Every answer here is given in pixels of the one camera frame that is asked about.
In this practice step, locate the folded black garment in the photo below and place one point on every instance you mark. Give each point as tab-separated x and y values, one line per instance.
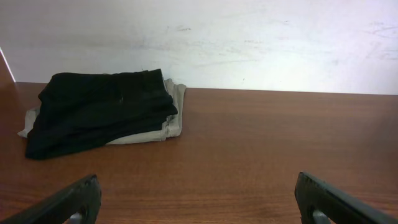
79	112

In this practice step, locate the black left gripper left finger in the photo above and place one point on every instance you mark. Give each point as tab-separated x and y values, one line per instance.
81	198

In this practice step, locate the folded beige garment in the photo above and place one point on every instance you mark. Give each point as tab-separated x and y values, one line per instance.
171	127

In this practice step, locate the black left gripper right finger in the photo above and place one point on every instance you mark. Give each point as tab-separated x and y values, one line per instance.
320	202

